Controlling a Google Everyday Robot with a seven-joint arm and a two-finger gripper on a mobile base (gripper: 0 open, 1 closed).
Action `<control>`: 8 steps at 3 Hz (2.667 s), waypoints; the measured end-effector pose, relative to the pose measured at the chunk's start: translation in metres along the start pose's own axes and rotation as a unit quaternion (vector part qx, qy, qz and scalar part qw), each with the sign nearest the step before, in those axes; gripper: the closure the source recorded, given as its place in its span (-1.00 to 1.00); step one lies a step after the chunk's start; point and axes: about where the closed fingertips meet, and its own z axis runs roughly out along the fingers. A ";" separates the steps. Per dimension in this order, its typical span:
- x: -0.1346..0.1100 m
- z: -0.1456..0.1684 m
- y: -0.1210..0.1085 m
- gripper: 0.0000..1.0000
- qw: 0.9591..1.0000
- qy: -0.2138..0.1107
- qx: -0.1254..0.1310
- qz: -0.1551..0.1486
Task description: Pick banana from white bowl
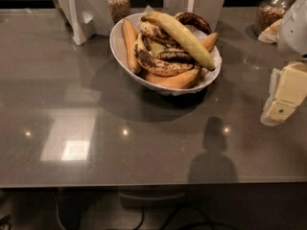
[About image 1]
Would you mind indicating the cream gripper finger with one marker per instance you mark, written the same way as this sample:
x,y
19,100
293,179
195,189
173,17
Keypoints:
x,y
275,112

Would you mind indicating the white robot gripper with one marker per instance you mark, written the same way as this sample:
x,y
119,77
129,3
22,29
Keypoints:
x,y
295,28

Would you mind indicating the long yellow banana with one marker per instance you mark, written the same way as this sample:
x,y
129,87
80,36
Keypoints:
x,y
186,40

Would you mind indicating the orange banana right side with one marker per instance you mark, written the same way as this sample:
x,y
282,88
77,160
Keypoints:
x,y
210,41

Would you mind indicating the orange banana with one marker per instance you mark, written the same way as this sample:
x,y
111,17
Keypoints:
x,y
210,41
130,36

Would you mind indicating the orange banana bowl front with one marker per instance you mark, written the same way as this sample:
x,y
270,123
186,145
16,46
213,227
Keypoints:
x,y
180,81

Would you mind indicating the blackened banana centre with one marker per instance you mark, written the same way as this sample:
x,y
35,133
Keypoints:
x,y
179,56

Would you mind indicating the dark brown banana top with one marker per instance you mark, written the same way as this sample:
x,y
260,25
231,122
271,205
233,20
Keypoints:
x,y
192,19

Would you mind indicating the large spotted brown banana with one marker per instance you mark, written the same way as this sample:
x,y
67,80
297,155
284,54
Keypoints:
x,y
155,65

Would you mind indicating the spotted banana upper middle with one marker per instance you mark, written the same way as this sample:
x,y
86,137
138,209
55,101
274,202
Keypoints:
x,y
153,32

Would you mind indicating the orange banana left side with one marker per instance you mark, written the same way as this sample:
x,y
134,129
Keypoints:
x,y
130,36

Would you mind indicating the white ceramic bowl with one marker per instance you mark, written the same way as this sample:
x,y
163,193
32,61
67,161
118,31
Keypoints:
x,y
118,45

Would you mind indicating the glass jar of grains right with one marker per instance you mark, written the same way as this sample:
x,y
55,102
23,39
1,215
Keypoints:
x,y
268,12

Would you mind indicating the glass jar of grains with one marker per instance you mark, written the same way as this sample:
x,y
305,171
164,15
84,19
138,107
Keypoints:
x,y
119,9
268,12

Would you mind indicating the glass jar of grains left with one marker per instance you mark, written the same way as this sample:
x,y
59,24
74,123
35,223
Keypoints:
x,y
119,9

